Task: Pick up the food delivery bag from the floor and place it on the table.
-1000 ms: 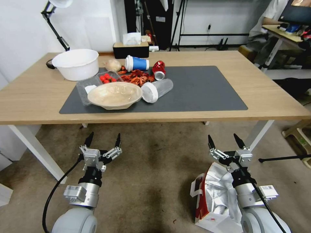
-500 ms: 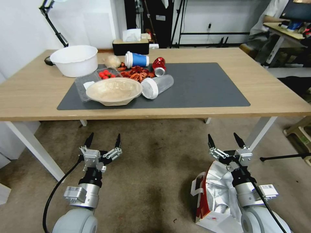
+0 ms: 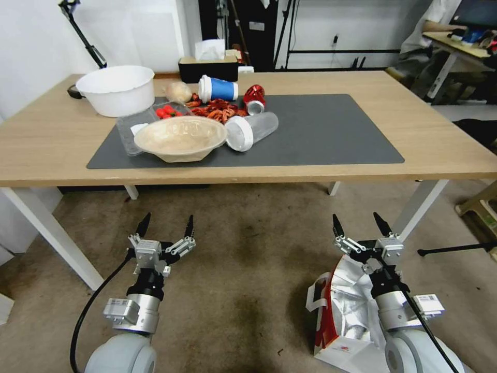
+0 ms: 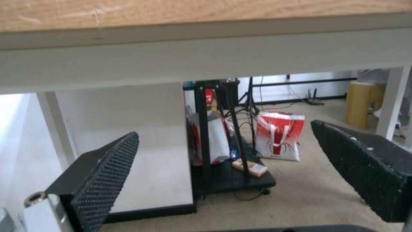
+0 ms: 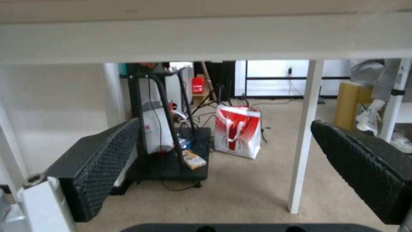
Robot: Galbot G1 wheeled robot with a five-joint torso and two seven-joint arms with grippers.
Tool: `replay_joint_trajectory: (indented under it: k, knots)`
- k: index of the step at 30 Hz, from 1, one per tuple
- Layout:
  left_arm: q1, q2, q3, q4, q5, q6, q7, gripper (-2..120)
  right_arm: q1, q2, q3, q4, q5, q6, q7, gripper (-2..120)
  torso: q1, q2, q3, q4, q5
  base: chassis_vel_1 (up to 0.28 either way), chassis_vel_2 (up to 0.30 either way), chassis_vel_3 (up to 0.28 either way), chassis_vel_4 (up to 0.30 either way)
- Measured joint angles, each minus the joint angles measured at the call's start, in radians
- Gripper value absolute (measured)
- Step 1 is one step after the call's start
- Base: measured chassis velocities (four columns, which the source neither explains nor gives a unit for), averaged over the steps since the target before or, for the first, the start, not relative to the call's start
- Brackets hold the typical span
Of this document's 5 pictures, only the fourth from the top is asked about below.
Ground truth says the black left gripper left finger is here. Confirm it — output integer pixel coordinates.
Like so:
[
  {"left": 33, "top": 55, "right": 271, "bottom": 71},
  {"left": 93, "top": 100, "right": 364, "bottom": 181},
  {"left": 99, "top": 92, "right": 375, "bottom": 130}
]
[{"left": 20, "top": 131, "right": 140, "bottom": 232}]

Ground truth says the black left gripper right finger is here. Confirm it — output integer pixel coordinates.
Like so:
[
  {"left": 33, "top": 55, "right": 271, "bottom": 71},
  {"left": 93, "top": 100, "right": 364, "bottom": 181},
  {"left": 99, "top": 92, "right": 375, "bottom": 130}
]
[{"left": 310, "top": 120, "right": 412, "bottom": 223}]

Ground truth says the red white delivery bag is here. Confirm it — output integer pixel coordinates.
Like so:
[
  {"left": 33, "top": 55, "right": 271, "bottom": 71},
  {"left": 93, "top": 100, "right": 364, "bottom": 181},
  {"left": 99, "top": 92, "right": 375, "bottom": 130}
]
[{"left": 255, "top": 112, "right": 306, "bottom": 162}]

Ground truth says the white red plastic bag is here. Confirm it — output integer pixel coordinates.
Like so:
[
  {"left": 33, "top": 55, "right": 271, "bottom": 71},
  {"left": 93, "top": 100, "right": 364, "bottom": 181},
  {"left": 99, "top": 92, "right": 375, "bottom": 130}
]
[{"left": 207, "top": 116, "right": 231, "bottom": 165}]

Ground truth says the white partition panel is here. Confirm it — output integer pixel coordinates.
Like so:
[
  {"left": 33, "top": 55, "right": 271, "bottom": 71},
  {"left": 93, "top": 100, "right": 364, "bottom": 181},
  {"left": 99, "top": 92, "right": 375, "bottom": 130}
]
[{"left": 54, "top": 82, "right": 198, "bottom": 223}]

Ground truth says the black wifi router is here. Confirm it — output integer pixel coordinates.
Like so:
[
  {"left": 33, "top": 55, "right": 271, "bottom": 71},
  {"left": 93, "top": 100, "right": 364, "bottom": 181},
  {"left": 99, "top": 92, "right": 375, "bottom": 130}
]
[{"left": 305, "top": 88, "right": 324, "bottom": 106}]

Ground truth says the orange snack box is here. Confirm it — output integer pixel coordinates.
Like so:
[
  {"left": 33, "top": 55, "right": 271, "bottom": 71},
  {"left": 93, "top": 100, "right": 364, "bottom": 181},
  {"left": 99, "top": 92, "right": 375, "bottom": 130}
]
[{"left": 232, "top": 158, "right": 267, "bottom": 178}]

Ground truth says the black wheeled cart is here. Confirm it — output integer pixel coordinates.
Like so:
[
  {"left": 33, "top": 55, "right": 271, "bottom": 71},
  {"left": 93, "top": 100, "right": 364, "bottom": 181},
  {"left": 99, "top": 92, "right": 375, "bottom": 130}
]
[{"left": 185, "top": 81, "right": 278, "bottom": 200}]

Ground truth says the black tripod stand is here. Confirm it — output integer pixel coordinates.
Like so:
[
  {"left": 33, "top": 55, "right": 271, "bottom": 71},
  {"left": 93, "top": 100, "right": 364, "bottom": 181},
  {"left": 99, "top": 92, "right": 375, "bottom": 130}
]
[{"left": 230, "top": 77, "right": 260, "bottom": 126}]

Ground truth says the white table frame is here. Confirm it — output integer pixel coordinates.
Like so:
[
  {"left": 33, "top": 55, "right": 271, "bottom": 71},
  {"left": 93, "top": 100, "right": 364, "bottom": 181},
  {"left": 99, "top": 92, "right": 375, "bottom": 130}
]
[{"left": 0, "top": 11, "right": 412, "bottom": 165}]

